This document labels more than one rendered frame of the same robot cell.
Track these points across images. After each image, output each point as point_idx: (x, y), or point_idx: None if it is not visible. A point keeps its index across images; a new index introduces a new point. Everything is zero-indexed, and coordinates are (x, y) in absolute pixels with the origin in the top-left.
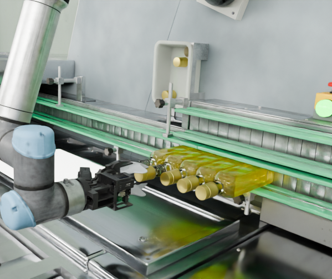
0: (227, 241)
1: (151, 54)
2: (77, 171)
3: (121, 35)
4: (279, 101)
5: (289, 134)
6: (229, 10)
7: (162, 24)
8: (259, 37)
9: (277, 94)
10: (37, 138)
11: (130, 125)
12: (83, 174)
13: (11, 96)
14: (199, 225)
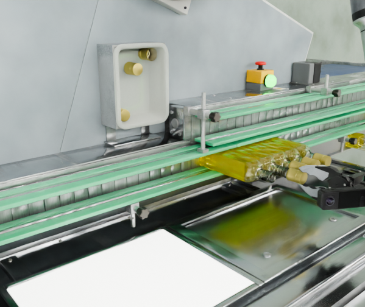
0: None
1: (58, 66)
2: (326, 197)
3: None
4: (217, 86)
5: (295, 103)
6: (181, 4)
7: (75, 19)
8: (197, 31)
9: (216, 80)
10: None
11: (144, 165)
12: (348, 189)
13: None
14: (290, 197)
